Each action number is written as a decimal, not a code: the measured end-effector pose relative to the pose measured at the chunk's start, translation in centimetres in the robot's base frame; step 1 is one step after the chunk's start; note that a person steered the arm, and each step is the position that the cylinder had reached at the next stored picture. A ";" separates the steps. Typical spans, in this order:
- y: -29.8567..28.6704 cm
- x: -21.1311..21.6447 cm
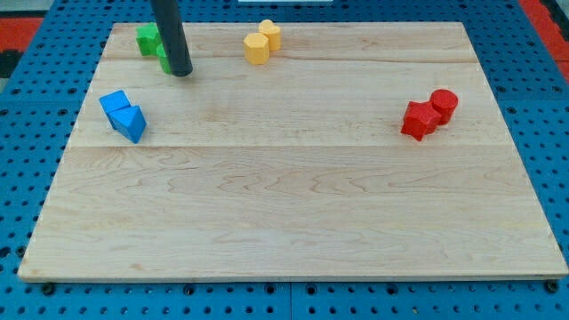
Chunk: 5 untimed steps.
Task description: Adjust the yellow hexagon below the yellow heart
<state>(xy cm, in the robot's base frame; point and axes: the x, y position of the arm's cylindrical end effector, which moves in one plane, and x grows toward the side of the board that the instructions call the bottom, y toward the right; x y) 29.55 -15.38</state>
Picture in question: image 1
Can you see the green round block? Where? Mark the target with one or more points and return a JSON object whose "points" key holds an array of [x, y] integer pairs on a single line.
{"points": [[163, 59]]}

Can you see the yellow hexagon block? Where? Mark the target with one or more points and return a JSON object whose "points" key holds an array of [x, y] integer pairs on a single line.
{"points": [[256, 48]]}

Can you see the blue cube block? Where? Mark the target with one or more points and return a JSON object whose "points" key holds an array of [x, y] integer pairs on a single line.
{"points": [[115, 103]]}

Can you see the wooden board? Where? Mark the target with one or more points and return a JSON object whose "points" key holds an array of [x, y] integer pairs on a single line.
{"points": [[294, 170]]}

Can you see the blue triangle block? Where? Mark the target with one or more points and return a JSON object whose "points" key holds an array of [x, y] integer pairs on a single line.
{"points": [[130, 122]]}

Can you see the red cylinder block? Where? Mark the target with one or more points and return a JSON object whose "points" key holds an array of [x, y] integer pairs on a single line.
{"points": [[444, 102]]}

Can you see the green square block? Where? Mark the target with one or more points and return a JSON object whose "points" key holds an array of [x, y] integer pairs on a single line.
{"points": [[148, 39]]}

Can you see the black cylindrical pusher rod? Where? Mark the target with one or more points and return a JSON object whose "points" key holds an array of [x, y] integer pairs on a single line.
{"points": [[169, 24]]}

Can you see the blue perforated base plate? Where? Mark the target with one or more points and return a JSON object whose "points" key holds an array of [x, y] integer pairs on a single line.
{"points": [[52, 49]]}

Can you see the red star block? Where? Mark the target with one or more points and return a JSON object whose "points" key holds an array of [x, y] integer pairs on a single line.
{"points": [[420, 119]]}

